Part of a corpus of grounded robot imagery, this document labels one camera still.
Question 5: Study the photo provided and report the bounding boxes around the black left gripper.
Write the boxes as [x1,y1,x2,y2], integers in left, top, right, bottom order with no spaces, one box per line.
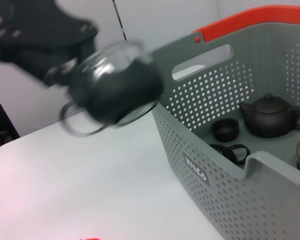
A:
[0,0,99,88]

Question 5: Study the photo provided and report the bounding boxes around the small black ceramic teacup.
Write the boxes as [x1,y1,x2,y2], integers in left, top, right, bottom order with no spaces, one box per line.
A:
[211,118,240,143]

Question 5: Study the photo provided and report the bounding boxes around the grey-green perforated storage basket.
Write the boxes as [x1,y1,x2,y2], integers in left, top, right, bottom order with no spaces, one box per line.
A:
[151,21,300,240]

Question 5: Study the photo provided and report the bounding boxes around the black ceramic teapot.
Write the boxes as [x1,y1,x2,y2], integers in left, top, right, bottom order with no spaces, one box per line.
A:
[238,93,300,138]

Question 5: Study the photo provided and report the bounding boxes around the black vertical post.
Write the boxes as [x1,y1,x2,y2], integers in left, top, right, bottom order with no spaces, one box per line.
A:
[0,84,21,146]

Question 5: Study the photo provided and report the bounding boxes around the thin dark hanging cord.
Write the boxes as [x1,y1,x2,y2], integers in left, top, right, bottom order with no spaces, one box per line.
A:
[113,0,128,41]

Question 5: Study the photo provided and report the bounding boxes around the orange basket carry handle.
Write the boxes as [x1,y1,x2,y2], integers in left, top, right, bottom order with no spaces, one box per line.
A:
[191,5,300,43]

